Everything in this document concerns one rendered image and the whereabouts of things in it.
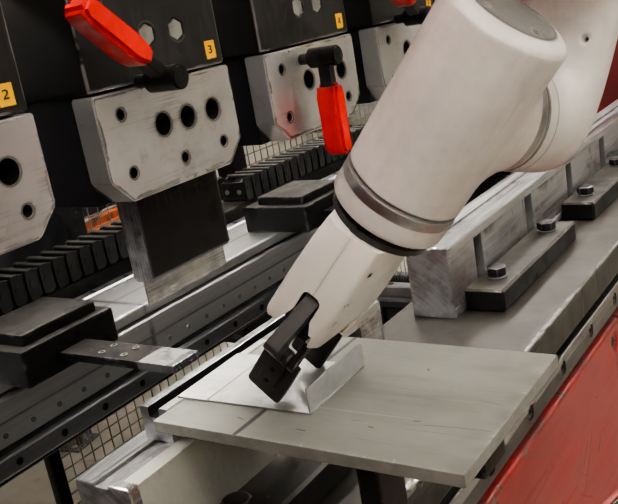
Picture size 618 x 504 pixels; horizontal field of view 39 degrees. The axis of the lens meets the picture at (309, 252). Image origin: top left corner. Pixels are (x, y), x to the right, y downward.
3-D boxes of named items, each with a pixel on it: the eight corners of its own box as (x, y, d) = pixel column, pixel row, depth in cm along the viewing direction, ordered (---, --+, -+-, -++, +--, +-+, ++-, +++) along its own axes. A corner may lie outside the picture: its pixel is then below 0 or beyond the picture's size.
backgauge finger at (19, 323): (144, 408, 74) (131, 355, 73) (-40, 378, 89) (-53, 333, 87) (230, 351, 83) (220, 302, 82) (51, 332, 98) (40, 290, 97)
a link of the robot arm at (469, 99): (426, 144, 64) (328, 137, 58) (525, -15, 57) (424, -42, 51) (491, 222, 59) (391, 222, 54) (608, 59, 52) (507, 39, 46)
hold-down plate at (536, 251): (505, 312, 110) (503, 290, 109) (466, 310, 113) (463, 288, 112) (576, 239, 134) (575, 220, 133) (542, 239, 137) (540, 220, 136)
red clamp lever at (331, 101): (348, 155, 78) (331, 45, 76) (311, 157, 81) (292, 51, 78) (358, 150, 80) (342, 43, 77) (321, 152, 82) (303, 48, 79)
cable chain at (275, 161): (248, 201, 140) (244, 178, 139) (220, 202, 143) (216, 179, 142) (378, 141, 174) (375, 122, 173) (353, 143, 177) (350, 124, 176)
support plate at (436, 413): (466, 489, 54) (464, 475, 53) (155, 432, 68) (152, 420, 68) (559, 365, 68) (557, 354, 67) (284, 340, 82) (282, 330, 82)
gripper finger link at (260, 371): (286, 316, 64) (252, 373, 68) (261, 333, 62) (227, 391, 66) (318, 344, 64) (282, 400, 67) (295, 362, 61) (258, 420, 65)
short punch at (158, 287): (158, 306, 69) (132, 191, 67) (140, 305, 71) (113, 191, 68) (234, 264, 77) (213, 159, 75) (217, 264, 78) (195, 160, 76)
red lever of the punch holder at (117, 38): (94, -12, 54) (193, 71, 61) (50, -2, 56) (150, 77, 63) (85, 13, 53) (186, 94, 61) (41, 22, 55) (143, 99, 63)
